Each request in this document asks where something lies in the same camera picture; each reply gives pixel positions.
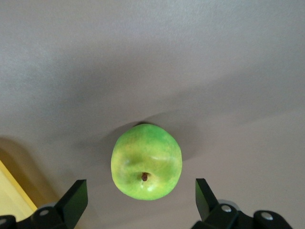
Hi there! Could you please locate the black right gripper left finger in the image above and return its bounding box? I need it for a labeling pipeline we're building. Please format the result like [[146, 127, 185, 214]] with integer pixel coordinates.
[[16, 179, 89, 229]]

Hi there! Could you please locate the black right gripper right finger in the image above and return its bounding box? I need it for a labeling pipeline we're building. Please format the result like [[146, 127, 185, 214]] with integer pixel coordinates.
[[192, 178, 294, 229]]

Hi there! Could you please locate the green apple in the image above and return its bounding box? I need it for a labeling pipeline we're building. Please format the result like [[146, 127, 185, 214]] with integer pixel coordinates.
[[111, 123, 183, 201]]

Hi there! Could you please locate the yellow plastic tray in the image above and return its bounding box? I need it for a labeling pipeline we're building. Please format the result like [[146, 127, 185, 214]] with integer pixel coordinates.
[[0, 137, 59, 218]]

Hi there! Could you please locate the brown table mat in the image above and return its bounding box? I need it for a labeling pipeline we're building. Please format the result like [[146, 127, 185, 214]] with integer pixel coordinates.
[[0, 0, 305, 229]]

